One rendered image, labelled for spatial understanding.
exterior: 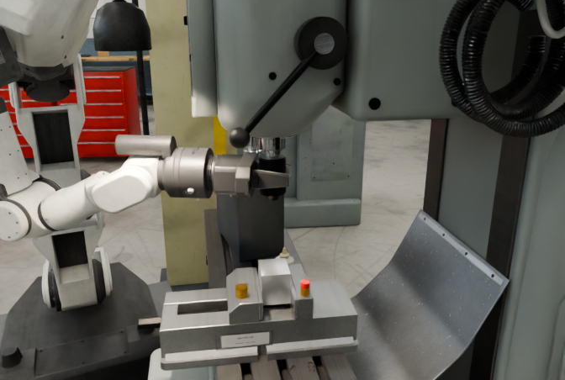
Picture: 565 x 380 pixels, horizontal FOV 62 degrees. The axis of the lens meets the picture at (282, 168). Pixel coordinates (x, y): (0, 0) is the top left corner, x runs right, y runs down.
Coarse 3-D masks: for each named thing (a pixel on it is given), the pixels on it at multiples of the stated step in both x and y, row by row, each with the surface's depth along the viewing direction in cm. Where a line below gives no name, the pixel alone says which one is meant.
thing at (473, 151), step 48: (432, 144) 101; (480, 144) 85; (528, 144) 72; (432, 192) 102; (480, 192) 85; (528, 192) 73; (480, 240) 86; (528, 240) 75; (528, 288) 77; (480, 336) 87; (528, 336) 79
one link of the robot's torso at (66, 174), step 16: (80, 64) 125; (80, 80) 125; (16, 96) 118; (80, 96) 124; (16, 112) 118; (32, 112) 120; (48, 112) 123; (64, 112) 125; (80, 112) 124; (32, 128) 120; (48, 128) 125; (64, 128) 127; (80, 128) 124; (32, 144) 120; (48, 144) 127; (64, 144) 128; (48, 160) 128; (64, 160) 130; (48, 176) 124; (64, 176) 126; (80, 176) 128
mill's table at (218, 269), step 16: (208, 224) 138; (208, 240) 128; (224, 240) 134; (288, 240) 128; (208, 256) 120; (224, 256) 124; (272, 256) 120; (208, 272) 122; (224, 272) 112; (304, 272) 112; (224, 368) 81; (240, 368) 81; (256, 368) 81; (272, 368) 81; (288, 368) 81; (304, 368) 81; (320, 368) 84; (336, 368) 81
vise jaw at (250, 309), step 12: (228, 276) 92; (240, 276) 89; (252, 276) 89; (228, 288) 87; (252, 288) 85; (228, 300) 84; (240, 300) 81; (252, 300) 81; (228, 312) 82; (240, 312) 81; (252, 312) 81
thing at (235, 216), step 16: (256, 192) 113; (224, 208) 125; (240, 208) 113; (256, 208) 114; (272, 208) 116; (224, 224) 127; (240, 224) 114; (256, 224) 115; (272, 224) 117; (240, 240) 115; (256, 240) 117; (272, 240) 118; (240, 256) 116; (256, 256) 118
